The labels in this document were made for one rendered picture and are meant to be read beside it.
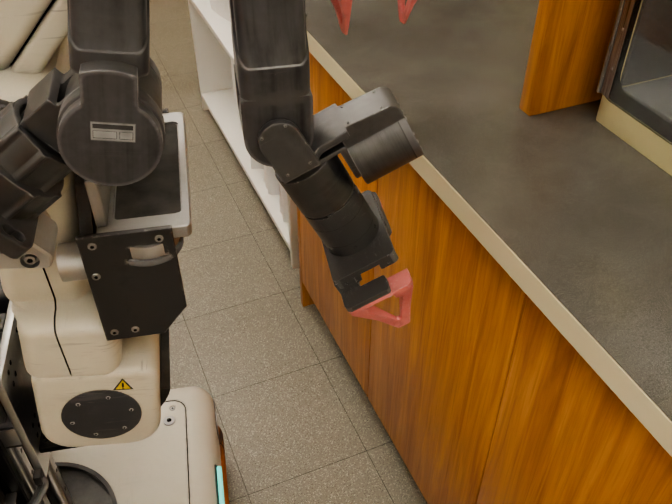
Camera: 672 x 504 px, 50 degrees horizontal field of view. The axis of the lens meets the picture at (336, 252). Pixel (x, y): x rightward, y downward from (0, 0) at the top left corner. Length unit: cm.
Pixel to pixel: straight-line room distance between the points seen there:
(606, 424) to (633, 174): 37
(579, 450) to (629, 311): 22
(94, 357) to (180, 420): 64
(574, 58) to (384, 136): 63
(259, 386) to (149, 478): 55
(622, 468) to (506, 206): 36
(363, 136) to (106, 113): 21
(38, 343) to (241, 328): 122
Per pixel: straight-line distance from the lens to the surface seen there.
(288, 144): 59
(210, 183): 267
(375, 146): 62
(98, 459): 156
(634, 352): 84
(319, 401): 192
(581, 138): 117
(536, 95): 119
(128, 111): 55
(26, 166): 61
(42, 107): 59
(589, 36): 120
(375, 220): 69
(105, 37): 55
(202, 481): 149
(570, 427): 101
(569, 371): 96
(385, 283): 67
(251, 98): 57
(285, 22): 56
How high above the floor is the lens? 153
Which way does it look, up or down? 41 degrees down
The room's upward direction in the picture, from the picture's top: straight up
